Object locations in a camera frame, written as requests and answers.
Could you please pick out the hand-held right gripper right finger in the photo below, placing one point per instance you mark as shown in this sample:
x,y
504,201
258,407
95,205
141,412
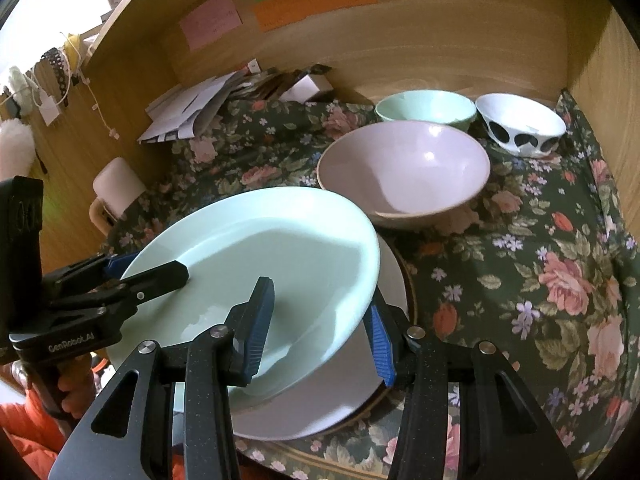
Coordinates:
x,y
380,345

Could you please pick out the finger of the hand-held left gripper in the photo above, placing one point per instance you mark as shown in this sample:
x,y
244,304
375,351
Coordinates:
x,y
160,277
115,264

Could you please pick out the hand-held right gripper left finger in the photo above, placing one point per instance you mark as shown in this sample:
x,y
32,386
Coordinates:
x,y
257,330

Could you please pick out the brown plate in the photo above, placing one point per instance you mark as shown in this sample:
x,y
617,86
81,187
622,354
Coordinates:
x,y
412,305

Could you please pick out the white plate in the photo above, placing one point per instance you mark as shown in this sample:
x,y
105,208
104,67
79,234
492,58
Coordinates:
x,y
310,400

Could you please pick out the mint green plate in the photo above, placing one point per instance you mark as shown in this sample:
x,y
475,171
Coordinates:
x,y
250,240

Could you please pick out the person's left hand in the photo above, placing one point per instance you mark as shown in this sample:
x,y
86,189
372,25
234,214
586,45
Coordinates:
x,y
75,400

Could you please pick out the white fluffy pom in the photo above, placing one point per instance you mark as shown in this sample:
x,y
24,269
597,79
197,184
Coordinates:
x,y
15,147

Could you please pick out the white tag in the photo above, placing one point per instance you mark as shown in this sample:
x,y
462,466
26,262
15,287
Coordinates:
x,y
50,109

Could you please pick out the dark floral tablecloth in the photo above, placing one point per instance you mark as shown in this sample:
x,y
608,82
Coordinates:
x,y
500,285

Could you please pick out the white fluffy headband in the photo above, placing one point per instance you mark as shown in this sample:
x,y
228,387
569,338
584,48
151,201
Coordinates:
x,y
17,80

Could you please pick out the stack of white papers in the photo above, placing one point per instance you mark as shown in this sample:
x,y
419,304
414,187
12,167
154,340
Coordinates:
x,y
190,105

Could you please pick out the patterned headband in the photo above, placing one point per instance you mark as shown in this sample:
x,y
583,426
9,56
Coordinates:
x,y
57,67

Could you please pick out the pink bowl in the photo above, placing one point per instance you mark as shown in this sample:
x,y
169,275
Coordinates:
x,y
400,170

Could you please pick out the orange jacket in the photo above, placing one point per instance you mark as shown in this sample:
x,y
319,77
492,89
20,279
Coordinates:
x,y
25,435

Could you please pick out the dark magazines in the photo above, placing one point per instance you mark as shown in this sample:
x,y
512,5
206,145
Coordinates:
x,y
270,82

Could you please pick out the red capped tube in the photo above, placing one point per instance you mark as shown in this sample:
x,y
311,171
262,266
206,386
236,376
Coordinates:
x,y
253,65

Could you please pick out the small white box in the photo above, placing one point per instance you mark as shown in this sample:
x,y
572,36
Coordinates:
x,y
305,89

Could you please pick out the mint green bowl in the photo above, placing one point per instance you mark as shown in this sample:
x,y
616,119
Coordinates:
x,y
425,107

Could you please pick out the pink sticky note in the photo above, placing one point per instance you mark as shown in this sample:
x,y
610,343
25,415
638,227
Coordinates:
x,y
210,20

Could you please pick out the white bowl with black spots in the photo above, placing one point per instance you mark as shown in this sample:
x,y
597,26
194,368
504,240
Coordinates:
x,y
515,115

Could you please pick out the orange sticky note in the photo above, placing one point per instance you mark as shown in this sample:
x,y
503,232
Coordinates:
x,y
315,2

